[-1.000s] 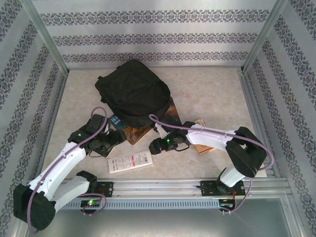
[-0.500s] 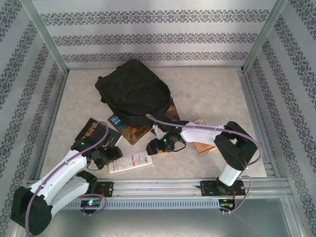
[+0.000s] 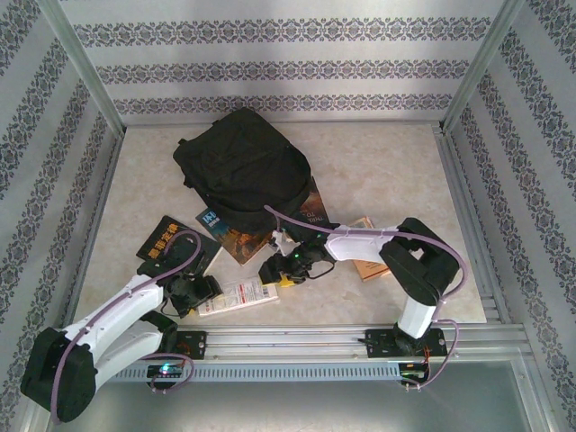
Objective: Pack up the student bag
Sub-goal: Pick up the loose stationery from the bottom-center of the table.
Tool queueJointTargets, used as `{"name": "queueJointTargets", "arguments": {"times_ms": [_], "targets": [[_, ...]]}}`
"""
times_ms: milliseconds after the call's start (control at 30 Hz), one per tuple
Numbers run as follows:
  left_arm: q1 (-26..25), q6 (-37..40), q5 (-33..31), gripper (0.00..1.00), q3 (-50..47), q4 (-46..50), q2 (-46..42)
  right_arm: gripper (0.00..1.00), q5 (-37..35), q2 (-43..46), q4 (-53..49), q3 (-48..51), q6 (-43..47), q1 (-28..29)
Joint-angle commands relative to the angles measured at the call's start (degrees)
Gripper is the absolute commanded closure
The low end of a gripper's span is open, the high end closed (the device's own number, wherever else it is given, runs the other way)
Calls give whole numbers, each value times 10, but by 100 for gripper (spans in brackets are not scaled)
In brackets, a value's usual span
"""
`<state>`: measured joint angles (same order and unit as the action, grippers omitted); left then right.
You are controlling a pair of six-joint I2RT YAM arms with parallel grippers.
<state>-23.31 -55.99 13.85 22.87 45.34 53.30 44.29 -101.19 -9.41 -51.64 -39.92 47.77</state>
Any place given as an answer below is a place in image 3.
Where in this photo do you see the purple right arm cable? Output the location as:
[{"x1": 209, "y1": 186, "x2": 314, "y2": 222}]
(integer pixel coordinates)
[{"x1": 263, "y1": 204, "x2": 472, "y2": 392}]

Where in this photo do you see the black book with orange title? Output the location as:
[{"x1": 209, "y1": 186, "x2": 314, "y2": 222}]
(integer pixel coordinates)
[{"x1": 136, "y1": 214, "x2": 222, "y2": 276}]

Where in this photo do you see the orange brown paperback book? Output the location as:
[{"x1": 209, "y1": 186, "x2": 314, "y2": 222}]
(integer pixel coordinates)
[{"x1": 344, "y1": 217, "x2": 392, "y2": 283}]

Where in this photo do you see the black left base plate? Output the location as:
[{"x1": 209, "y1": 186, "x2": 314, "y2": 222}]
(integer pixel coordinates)
[{"x1": 125, "y1": 330, "x2": 211, "y2": 361}]

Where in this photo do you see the dark red brown book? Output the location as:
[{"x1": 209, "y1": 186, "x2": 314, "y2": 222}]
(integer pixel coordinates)
[{"x1": 294, "y1": 175, "x2": 342, "y2": 231}]

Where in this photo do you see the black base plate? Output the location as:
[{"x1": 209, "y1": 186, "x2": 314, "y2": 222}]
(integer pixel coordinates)
[
  {"x1": 365, "y1": 328, "x2": 447, "y2": 360},
  {"x1": 125, "y1": 330, "x2": 211, "y2": 361}
]

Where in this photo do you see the aluminium frame post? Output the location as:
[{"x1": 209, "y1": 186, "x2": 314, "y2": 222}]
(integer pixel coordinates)
[
  {"x1": 38, "y1": 0, "x2": 126, "y2": 134},
  {"x1": 438, "y1": 0, "x2": 527, "y2": 134}
]

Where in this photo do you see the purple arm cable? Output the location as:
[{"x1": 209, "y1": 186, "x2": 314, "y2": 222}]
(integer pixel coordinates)
[
  {"x1": 263, "y1": 204, "x2": 472, "y2": 392},
  {"x1": 51, "y1": 229, "x2": 203, "y2": 427}
]

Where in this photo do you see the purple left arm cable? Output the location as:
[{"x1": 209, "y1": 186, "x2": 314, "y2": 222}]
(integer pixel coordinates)
[{"x1": 51, "y1": 229, "x2": 203, "y2": 427}]

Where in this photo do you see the white pack with red label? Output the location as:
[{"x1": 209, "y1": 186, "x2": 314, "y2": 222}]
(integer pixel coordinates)
[{"x1": 196, "y1": 276, "x2": 280, "y2": 318}]

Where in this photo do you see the aluminium side rail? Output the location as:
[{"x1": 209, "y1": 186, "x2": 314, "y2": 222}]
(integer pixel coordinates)
[
  {"x1": 430, "y1": 125, "x2": 503, "y2": 325},
  {"x1": 60, "y1": 128, "x2": 128, "y2": 329}
]

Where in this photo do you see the right controller board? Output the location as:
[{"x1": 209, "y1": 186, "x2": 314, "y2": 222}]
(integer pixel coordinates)
[{"x1": 399, "y1": 363, "x2": 432, "y2": 383}]

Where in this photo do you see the aluminium mounting rail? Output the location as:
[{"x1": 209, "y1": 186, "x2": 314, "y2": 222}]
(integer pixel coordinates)
[{"x1": 42, "y1": 327, "x2": 527, "y2": 361}]

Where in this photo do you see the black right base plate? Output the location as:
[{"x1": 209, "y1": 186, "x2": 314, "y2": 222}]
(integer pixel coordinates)
[{"x1": 365, "y1": 328, "x2": 447, "y2": 360}]

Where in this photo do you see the National Geography book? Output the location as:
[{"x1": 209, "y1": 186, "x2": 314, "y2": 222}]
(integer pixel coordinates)
[{"x1": 195, "y1": 207, "x2": 275, "y2": 267}]

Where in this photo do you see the black backpack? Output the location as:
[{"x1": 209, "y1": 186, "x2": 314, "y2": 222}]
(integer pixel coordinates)
[{"x1": 172, "y1": 106, "x2": 316, "y2": 238}]

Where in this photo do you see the grey slotted cable duct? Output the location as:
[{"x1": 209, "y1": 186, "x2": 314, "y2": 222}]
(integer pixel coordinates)
[{"x1": 59, "y1": 362, "x2": 402, "y2": 383}]

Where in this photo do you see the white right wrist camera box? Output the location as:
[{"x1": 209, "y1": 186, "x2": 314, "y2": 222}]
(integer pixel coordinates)
[{"x1": 272, "y1": 228, "x2": 297, "y2": 256}]

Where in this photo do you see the left controller board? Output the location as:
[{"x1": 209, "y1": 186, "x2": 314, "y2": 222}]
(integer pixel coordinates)
[{"x1": 147, "y1": 363, "x2": 186, "y2": 380}]

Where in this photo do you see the controller board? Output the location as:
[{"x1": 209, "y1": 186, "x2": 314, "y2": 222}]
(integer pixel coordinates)
[
  {"x1": 147, "y1": 363, "x2": 186, "y2": 380},
  {"x1": 399, "y1": 363, "x2": 432, "y2": 383}
]

